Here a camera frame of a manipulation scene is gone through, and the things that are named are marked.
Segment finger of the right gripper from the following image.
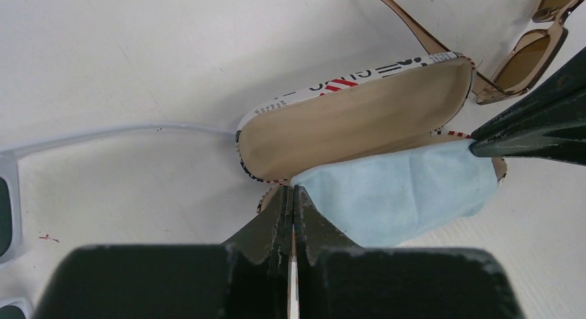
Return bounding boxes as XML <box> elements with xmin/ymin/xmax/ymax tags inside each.
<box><xmin>469</xmin><ymin>50</ymin><xmax>585</xmax><ymax>166</ymax></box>

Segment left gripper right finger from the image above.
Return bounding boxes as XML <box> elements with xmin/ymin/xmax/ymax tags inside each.
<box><xmin>292</xmin><ymin>186</ymin><xmax>524</xmax><ymax>318</ymax></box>

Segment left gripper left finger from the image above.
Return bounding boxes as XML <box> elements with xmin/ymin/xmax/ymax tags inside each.
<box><xmin>34</xmin><ymin>186</ymin><xmax>293</xmax><ymax>318</ymax></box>

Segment blue cleaning cloth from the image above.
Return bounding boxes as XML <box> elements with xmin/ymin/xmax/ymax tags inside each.
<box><xmin>291</xmin><ymin>139</ymin><xmax>498</xmax><ymax>247</ymax></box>

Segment white frame sunglasses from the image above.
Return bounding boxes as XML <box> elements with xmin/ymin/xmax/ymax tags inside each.
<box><xmin>1</xmin><ymin>123</ymin><xmax>242</xmax><ymax>309</ymax></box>

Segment brown frame sunglasses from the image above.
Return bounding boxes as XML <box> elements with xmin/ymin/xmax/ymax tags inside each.
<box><xmin>357</xmin><ymin>0</ymin><xmax>586</xmax><ymax>106</ymax></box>

